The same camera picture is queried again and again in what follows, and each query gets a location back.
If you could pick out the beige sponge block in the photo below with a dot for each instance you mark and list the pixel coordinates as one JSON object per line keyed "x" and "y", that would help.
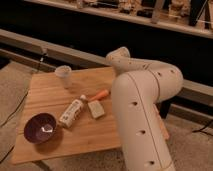
{"x": 96, "y": 109}

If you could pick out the wooden background shelf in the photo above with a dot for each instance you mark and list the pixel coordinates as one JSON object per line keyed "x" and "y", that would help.
{"x": 162, "y": 21}

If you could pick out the white labelled bottle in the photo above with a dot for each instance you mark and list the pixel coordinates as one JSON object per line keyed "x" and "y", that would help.
{"x": 69, "y": 116}

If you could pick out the white paper cup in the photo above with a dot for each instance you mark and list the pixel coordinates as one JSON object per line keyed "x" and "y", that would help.
{"x": 64, "y": 74}

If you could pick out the orange carrot toy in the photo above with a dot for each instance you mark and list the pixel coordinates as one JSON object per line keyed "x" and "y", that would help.
{"x": 100, "y": 95}

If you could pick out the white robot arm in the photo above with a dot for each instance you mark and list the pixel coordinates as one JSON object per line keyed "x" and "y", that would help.
{"x": 139, "y": 85}

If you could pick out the dark purple bowl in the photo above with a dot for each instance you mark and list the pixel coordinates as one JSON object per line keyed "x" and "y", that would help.
{"x": 40, "y": 128}

